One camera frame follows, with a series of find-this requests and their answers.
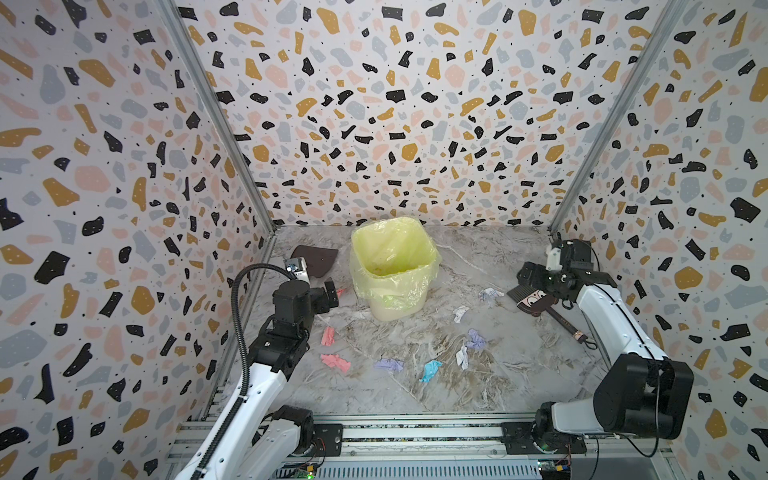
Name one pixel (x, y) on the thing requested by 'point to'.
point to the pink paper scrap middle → (328, 336)
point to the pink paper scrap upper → (339, 291)
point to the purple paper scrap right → (476, 341)
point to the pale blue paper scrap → (489, 293)
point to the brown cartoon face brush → (536, 302)
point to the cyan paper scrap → (430, 369)
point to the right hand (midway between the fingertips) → (531, 270)
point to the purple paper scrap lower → (390, 364)
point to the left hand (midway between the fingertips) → (312, 277)
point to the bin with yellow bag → (394, 265)
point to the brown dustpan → (318, 260)
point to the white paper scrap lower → (462, 357)
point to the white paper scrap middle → (460, 312)
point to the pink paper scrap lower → (335, 361)
